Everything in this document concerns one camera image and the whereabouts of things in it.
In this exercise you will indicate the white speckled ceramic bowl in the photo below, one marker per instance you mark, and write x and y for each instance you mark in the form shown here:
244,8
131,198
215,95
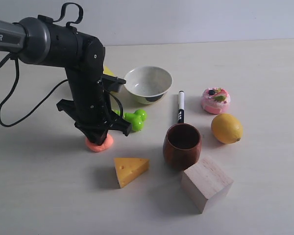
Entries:
148,84

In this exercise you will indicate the black and white marker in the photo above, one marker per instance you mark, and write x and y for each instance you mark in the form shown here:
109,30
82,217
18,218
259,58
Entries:
181,107

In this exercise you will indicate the green bone dog toy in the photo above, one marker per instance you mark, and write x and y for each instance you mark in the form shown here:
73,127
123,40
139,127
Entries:
133,120

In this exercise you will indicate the orange clay lump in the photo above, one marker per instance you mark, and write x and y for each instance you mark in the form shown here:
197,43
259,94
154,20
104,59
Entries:
99,148

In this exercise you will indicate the pink toy cake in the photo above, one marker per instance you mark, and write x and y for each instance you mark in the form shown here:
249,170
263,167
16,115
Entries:
215,100

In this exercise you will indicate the yellow cheese wedge toy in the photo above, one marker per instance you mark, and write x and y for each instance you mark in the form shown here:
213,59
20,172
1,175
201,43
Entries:
128,169

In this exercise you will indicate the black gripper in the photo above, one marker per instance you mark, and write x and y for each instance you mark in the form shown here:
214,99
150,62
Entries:
89,107

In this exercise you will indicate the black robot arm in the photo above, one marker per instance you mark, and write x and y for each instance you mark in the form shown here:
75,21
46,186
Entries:
38,41

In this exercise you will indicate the brown wooden cup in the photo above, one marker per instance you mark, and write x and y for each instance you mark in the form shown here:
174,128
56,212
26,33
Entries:
182,146

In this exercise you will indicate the yellow lemon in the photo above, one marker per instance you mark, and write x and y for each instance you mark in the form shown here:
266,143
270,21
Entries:
226,128

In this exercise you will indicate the light wooden block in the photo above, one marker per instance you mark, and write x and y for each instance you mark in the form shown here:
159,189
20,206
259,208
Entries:
205,183

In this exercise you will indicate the yellow foam cube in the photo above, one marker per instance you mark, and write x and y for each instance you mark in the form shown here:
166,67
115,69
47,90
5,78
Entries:
107,71

